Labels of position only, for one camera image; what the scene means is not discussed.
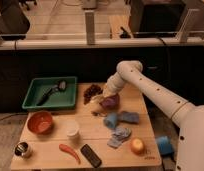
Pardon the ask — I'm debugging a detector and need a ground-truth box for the metal spoon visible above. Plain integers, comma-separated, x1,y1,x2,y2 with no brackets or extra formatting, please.
91,112,106,117

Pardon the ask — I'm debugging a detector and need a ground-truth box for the grey metal post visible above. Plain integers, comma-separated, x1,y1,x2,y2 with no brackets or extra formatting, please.
85,10,95,45

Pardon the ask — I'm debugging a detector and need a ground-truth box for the red bowl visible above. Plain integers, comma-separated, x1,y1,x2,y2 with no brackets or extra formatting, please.
27,111,54,135

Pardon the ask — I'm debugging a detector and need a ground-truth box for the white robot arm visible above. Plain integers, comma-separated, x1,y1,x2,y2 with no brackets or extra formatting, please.
103,60,204,171

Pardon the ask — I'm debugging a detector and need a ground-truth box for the black monitor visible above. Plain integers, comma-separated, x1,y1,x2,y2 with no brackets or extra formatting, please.
128,0,185,38

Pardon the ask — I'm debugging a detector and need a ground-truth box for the purple bowl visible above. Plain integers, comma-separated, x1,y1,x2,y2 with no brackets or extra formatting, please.
100,94,120,109

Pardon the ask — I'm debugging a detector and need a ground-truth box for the green plastic tray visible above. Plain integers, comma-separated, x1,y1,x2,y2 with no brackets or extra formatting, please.
22,76,77,111

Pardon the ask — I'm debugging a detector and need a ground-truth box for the red chili pepper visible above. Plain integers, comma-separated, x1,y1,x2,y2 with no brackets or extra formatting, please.
59,144,81,164

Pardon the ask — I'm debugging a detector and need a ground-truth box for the black dish brush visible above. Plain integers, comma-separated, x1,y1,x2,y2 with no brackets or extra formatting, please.
37,80,67,106

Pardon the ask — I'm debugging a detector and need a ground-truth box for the black remote control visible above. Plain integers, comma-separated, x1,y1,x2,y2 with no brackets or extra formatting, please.
81,144,102,168

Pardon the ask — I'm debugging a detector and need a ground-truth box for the black office chair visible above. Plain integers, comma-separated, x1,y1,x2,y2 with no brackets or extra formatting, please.
0,0,30,40

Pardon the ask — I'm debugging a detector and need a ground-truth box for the white cup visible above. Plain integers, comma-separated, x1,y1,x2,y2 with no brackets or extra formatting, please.
66,120,79,139

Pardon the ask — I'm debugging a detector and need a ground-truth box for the yellow banana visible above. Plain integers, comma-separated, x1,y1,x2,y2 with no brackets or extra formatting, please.
90,94,104,103

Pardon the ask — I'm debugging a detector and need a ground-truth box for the orange apple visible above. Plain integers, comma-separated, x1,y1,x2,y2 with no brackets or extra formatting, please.
130,138,145,154

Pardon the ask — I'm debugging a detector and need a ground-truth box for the white horizontal rail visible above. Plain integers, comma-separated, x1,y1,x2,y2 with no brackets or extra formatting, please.
0,37,204,51

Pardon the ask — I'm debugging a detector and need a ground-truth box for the bunch of dark grapes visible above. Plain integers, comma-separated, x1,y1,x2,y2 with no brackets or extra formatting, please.
83,84,102,104

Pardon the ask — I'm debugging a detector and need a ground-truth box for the blue grey cloth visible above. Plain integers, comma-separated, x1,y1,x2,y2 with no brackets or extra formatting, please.
107,127,132,149

